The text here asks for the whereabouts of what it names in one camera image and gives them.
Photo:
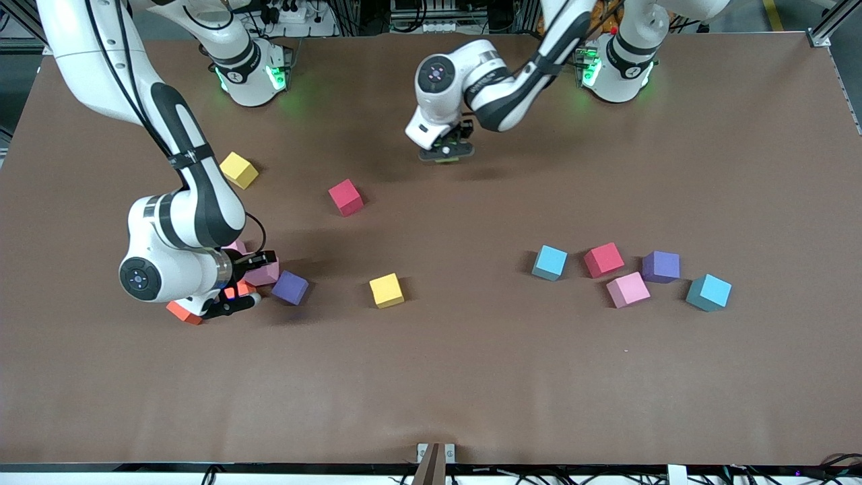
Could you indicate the orange foam cube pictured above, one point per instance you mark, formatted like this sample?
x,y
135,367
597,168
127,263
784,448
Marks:
x,y
182,314
244,289

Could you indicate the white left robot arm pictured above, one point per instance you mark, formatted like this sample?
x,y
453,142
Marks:
x,y
512,94

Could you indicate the brown pointed pole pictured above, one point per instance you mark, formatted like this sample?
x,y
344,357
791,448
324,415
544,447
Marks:
x,y
431,468

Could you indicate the small white block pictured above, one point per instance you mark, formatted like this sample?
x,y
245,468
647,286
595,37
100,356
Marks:
x,y
677,475

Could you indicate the red foam cube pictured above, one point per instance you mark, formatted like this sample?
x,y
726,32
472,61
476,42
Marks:
x,y
346,197
604,260

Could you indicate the grey equipment box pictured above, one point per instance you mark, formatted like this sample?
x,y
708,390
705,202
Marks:
x,y
438,13

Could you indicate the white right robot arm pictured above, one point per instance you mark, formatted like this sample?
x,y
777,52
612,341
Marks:
x,y
195,202

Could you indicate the light blue foam cube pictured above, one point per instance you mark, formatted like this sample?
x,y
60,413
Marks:
x,y
708,292
549,263

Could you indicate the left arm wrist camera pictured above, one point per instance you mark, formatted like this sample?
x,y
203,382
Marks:
x,y
467,131

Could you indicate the pink foam cube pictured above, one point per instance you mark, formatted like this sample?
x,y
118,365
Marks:
x,y
239,248
264,276
627,289

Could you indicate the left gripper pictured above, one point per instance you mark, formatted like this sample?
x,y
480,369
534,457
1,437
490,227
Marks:
x,y
466,128

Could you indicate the aluminium frame profile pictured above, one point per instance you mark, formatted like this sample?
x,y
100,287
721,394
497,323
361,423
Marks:
x,y
832,23

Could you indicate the brown paper table cover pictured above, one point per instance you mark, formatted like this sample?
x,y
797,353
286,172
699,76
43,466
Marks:
x,y
471,377

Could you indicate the black table edge rail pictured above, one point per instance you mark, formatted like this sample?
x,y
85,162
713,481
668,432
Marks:
x,y
135,467

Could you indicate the yellow foam cube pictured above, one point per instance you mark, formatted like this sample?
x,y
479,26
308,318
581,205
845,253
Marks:
x,y
386,290
240,170

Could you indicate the purple foam cube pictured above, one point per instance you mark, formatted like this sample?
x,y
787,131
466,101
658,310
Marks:
x,y
290,287
660,267

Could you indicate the green foam cube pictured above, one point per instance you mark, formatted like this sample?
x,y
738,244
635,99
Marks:
x,y
448,159

